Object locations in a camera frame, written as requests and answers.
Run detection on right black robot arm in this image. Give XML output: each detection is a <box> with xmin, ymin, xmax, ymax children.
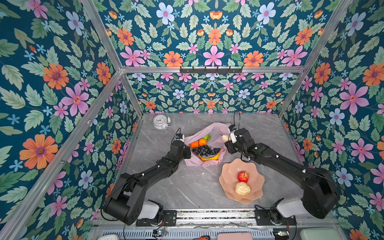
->
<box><xmin>225</xmin><ymin>125</ymin><xmax>340</xmax><ymax>219</ymax></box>

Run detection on fake beige ginger root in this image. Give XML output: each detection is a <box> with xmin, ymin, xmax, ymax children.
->
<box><xmin>222</xmin><ymin>135</ymin><xmax>231</xmax><ymax>142</ymax></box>

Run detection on fake purple grapes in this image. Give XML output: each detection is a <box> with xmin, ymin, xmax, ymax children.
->
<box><xmin>192</xmin><ymin>145</ymin><xmax>221</xmax><ymax>156</ymax></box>

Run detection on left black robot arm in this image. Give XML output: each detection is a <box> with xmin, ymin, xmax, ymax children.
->
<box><xmin>102</xmin><ymin>140</ymin><xmax>191</xmax><ymax>225</ymax></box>

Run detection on fake beige garlic bulb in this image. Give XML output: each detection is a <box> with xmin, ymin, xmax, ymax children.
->
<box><xmin>235</xmin><ymin>182</ymin><xmax>251</xmax><ymax>196</ymax></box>

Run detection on fake green apple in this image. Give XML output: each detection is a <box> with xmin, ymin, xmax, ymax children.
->
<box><xmin>203</xmin><ymin>134</ymin><xmax>211</xmax><ymax>141</ymax></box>

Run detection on pink wavy bowl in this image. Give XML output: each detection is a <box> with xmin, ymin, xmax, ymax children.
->
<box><xmin>219</xmin><ymin>159</ymin><xmax>265</xmax><ymax>205</ymax></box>

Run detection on aluminium mounting rail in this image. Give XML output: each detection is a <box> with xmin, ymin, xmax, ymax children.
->
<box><xmin>95</xmin><ymin>207</ymin><xmax>337</xmax><ymax>229</ymax></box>

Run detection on fake red apple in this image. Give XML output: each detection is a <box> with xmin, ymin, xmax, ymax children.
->
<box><xmin>238</xmin><ymin>171</ymin><xmax>249</xmax><ymax>184</ymax></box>

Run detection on fake yellow banana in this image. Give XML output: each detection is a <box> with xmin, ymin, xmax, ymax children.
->
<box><xmin>198</xmin><ymin>151</ymin><xmax>221</xmax><ymax>162</ymax></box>

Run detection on pale green box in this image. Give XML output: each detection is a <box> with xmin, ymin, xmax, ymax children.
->
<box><xmin>300</xmin><ymin>228</ymin><xmax>342</xmax><ymax>240</ymax></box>

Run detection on pink box at bottom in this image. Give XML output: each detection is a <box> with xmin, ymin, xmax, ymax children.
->
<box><xmin>217</xmin><ymin>232</ymin><xmax>253</xmax><ymax>240</ymax></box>

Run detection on white alarm clock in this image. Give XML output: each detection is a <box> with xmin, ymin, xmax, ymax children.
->
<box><xmin>153</xmin><ymin>115</ymin><xmax>172</xmax><ymax>130</ymax></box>

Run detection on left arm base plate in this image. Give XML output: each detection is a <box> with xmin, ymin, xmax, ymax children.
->
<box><xmin>136</xmin><ymin>210</ymin><xmax>178</xmax><ymax>227</ymax></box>

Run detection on black hook rail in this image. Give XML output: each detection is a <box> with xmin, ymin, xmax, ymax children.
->
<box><xmin>179</xmin><ymin>67</ymin><xmax>243</xmax><ymax>75</ymax></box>

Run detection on white object bottom left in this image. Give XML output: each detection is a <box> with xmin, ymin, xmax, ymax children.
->
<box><xmin>98</xmin><ymin>234</ymin><xmax>120</xmax><ymax>240</ymax></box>

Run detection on pink plastic bag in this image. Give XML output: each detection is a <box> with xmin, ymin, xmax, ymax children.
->
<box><xmin>184</xmin><ymin>123</ymin><xmax>230</xmax><ymax>167</ymax></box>

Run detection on fake orange tangerine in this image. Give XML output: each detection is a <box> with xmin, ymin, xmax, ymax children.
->
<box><xmin>190</xmin><ymin>141</ymin><xmax>200</xmax><ymax>149</ymax></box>

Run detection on orange tool handle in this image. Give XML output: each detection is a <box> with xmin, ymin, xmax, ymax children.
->
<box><xmin>193</xmin><ymin>236</ymin><xmax>211</xmax><ymax>240</ymax></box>

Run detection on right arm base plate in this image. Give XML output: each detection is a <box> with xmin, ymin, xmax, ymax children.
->
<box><xmin>254</xmin><ymin>209</ymin><xmax>297</xmax><ymax>226</ymax></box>

